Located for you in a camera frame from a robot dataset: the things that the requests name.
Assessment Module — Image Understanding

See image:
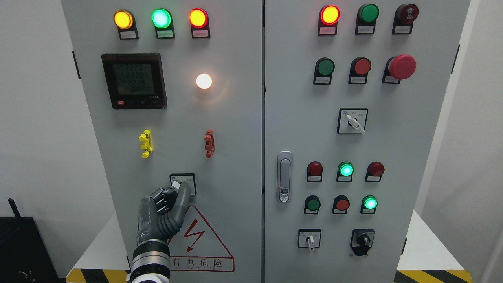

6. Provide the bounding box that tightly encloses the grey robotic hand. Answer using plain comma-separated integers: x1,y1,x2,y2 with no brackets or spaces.
136,181,191,245

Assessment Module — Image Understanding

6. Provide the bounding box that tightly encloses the white selector switch door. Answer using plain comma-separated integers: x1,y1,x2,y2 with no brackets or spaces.
169,173,196,196

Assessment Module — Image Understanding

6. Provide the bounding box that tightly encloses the dark red indicator light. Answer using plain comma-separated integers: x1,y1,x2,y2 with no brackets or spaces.
307,161,323,182

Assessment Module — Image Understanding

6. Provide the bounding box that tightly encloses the green lit indicator light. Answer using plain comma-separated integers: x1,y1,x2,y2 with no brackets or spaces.
151,8,175,39

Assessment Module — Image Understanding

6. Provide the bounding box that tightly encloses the yellow indicator light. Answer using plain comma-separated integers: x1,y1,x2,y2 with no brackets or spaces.
114,9,139,40

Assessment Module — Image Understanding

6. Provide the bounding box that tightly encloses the orange-red indicator light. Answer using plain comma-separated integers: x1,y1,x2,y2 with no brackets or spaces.
189,7,211,38

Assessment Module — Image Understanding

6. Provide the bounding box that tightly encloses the red lit indicator light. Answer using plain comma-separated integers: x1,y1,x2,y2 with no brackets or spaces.
318,5,341,36

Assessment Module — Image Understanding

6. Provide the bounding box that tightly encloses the dark green indicator light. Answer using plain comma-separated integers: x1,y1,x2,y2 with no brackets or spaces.
354,4,380,35

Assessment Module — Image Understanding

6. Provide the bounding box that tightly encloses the red electric hazard sticker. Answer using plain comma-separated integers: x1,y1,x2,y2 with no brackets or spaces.
168,205,234,272

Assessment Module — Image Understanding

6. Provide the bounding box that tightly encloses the white platform with hazard stripes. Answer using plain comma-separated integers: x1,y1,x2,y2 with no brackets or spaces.
65,212,472,283

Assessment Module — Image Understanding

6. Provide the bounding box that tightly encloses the yellow terminal block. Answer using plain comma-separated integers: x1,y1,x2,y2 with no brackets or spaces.
138,129,153,159

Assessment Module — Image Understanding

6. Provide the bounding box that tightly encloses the red terminal block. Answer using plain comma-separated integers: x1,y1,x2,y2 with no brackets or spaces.
204,130,215,159

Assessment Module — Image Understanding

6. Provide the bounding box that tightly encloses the left grey cabinet door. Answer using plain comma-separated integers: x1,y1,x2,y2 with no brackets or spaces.
62,0,263,283

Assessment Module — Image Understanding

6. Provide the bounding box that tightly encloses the grey cabinet door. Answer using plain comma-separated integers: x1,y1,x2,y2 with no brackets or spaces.
62,0,263,283
264,0,470,283

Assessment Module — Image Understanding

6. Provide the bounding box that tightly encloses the black digital power meter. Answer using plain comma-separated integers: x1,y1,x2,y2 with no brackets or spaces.
101,53,168,110

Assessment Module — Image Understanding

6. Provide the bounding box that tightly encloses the black box with antenna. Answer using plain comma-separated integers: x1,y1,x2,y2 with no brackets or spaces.
0,198,59,283

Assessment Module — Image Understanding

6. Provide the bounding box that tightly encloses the clear white lamp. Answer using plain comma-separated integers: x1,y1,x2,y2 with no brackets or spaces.
196,73,213,90

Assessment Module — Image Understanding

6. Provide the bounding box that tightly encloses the small green push button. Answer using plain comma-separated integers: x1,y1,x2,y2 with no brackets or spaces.
304,195,321,215

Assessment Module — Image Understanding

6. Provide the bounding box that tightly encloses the small red push button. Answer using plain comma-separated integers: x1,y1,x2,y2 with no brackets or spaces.
332,195,350,214

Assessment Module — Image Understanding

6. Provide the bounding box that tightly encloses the green lit small indicator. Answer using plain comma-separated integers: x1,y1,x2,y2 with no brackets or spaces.
336,161,354,182

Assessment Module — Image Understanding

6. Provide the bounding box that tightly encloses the green lit push button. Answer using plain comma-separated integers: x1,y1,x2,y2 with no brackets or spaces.
360,195,378,215

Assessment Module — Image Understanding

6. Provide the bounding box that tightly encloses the dark red small indicator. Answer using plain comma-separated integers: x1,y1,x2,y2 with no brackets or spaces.
365,161,385,182

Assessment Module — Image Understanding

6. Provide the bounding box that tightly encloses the right grey cabinet door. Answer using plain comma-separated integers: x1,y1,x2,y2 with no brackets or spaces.
264,0,470,283

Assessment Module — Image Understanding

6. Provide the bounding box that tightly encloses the red emergency stop button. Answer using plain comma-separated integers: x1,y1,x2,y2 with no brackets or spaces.
382,54,417,84

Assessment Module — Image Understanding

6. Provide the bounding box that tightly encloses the dark red buzzer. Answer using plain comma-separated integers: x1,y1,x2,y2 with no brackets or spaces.
392,4,419,35

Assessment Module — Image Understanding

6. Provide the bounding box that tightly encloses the silver door handle lock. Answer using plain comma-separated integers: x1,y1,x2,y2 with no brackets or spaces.
276,151,293,204

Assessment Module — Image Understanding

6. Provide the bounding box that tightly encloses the white selector switch lower right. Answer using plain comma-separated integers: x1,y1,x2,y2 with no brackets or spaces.
297,229,321,250

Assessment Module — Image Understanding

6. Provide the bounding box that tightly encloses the white selector switch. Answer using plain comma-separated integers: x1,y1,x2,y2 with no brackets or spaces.
297,229,321,250
337,108,369,135

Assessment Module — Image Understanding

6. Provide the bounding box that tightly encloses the black rotary selector switch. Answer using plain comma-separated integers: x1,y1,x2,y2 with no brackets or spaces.
350,229,375,256

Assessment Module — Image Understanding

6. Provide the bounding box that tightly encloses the white selector switch upper right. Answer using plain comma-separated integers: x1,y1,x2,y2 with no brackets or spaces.
337,108,369,135

